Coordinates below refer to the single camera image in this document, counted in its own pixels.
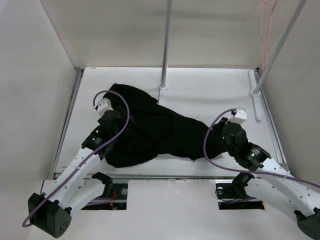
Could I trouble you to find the left white rack foot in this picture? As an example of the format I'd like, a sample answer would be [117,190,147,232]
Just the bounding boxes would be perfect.
[158,83,168,106]

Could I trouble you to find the pink wire hanger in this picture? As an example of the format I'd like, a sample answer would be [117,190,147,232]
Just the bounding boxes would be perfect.
[259,0,279,70]

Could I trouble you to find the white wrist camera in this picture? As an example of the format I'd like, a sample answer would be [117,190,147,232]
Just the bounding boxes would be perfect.
[95,98,113,117]
[229,107,247,125]

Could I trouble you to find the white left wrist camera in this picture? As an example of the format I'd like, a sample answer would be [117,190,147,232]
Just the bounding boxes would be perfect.
[95,98,113,117]

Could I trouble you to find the grey rack pole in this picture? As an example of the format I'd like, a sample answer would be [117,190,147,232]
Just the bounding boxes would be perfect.
[250,0,307,97]
[159,0,173,90]

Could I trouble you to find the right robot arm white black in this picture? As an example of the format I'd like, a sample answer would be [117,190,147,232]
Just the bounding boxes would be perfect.
[220,117,320,240]

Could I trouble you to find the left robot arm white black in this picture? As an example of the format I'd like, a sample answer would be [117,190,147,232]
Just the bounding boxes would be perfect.
[22,109,130,239]

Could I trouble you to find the aluminium table edge rail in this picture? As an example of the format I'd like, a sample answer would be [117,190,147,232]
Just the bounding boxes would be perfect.
[48,67,85,180]

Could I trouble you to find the black trousers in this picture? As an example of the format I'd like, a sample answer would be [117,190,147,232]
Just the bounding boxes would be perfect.
[104,83,227,168]

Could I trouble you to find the right grey rack pole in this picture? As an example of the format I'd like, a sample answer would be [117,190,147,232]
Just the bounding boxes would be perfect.
[250,0,307,97]

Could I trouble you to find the right white rack foot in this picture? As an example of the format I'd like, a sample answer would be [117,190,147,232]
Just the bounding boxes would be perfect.
[247,69,263,122]

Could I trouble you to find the left grey rack pole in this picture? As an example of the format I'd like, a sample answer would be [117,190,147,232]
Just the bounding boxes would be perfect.
[159,0,173,90]

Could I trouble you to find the white rack foot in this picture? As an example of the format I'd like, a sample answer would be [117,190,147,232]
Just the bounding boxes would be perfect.
[158,83,168,106]
[247,69,263,122]

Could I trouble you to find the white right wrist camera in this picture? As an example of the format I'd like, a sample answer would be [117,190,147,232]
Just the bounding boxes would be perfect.
[229,107,247,125]

